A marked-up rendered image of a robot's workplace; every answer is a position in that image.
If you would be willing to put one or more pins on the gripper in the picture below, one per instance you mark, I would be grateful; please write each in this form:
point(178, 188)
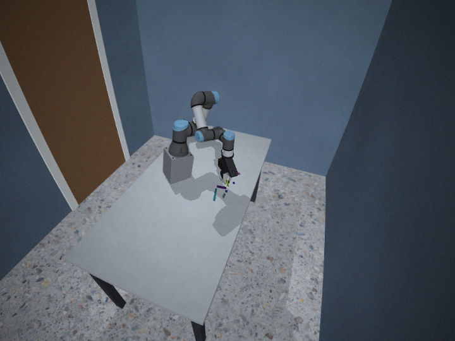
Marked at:
point(223, 168)

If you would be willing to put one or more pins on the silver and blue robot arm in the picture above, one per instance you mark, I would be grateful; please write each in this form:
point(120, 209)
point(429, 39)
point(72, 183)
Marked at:
point(199, 128)

